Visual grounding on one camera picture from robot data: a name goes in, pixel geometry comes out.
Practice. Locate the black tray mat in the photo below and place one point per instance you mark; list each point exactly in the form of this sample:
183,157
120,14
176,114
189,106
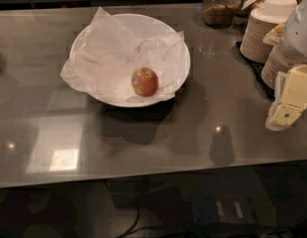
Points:
256,69

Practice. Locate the rear stack of paper bowls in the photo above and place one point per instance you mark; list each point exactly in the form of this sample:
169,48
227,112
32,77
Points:
263,19

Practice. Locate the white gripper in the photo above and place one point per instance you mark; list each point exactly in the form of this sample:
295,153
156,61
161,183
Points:
299,37

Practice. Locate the white bowl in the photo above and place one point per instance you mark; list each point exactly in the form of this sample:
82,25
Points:
150,27

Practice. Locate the white tissue paper sheet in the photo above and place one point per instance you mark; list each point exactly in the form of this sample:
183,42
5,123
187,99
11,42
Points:
104,57

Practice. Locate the stack of paper bowls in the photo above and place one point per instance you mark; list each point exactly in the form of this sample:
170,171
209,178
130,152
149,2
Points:
275,63
263,19

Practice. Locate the dark box under table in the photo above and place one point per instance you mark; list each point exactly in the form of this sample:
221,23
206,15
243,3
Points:
211,209

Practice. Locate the red yellow apple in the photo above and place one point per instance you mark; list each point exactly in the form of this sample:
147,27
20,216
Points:
144,81

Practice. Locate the front stack of paper bowls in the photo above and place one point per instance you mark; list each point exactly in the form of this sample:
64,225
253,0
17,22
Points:
275,63

